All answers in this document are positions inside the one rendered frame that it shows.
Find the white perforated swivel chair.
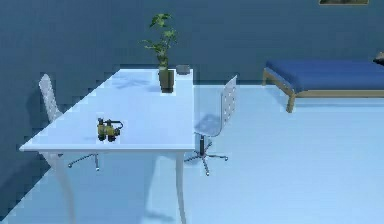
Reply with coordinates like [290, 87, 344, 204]
[184, 74, 239, 177]
[38, 73, 101, 172]

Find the white table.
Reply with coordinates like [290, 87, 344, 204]
[18, 68, 196, 224]

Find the small grey box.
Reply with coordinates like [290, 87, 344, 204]
[175, 64, 191, 76]

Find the green potted house plant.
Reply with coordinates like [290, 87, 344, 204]
[140, 12, 179, 94]

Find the blue bed with wooden frame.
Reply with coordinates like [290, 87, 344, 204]
[261, 59, 384, 114]

